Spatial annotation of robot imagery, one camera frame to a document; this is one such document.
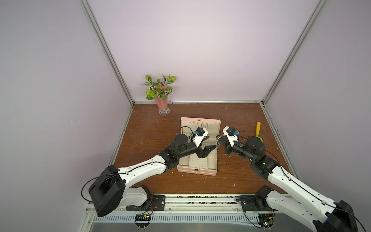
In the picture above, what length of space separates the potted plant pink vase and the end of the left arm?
0.39 meters

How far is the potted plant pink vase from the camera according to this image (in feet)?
2.93

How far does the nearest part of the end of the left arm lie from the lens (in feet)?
1.96
